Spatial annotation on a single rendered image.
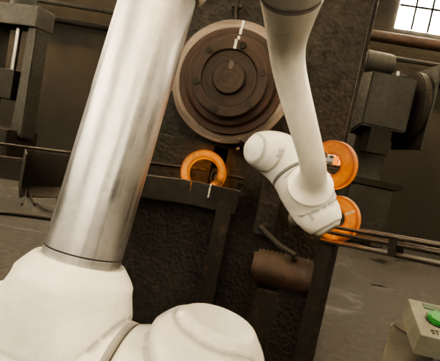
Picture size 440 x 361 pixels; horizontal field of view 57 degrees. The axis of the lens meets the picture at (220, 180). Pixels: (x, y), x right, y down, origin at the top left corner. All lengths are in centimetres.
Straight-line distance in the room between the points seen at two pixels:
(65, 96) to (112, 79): 827
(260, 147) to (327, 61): 88
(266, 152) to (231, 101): 58
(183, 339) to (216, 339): 4
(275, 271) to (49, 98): 787
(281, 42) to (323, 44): 109
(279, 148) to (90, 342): 63
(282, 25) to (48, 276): 48
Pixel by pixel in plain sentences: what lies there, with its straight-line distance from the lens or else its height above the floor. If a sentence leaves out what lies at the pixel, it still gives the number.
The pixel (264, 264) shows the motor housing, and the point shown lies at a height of 49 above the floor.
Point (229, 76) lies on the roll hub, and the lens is 150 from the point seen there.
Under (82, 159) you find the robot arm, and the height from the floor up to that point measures 80.
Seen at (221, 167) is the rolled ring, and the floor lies 79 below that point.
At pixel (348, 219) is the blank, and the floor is 71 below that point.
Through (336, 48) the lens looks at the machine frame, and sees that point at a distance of 178.
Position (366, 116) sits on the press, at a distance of 573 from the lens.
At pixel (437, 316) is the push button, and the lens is 96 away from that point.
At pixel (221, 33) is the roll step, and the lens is 162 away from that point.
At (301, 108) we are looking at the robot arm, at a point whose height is 95.
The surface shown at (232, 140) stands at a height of 90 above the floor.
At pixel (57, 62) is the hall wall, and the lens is 899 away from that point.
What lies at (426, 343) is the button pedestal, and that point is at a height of 57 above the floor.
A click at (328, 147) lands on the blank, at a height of 92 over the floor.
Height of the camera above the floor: 85
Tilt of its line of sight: 4 degrees down
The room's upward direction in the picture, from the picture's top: 11 degrees clockwise
